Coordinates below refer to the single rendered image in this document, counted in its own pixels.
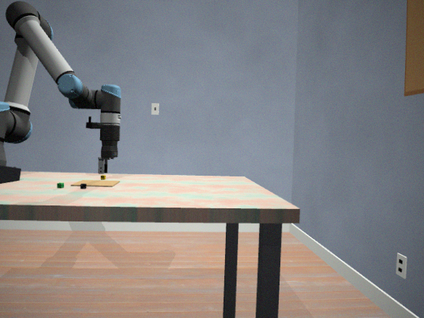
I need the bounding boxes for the tan flat mat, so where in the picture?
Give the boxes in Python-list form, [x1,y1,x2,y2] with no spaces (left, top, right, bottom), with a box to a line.
[71,180,120,187]

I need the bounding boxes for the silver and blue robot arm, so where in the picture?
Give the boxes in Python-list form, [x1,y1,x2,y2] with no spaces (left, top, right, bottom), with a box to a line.
[0,1,121,166]

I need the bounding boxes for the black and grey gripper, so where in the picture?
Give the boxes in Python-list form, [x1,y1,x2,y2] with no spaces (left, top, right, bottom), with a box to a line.
[86,113,121,174]

